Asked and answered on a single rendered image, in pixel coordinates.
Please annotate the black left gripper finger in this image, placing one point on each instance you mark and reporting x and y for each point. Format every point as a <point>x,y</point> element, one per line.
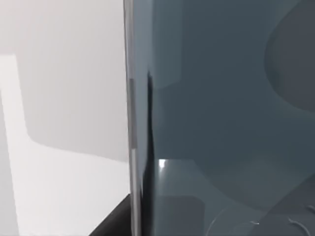
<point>117,223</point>

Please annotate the dark blue-grey glossy object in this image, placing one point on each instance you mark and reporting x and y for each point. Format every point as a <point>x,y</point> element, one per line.
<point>221,118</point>

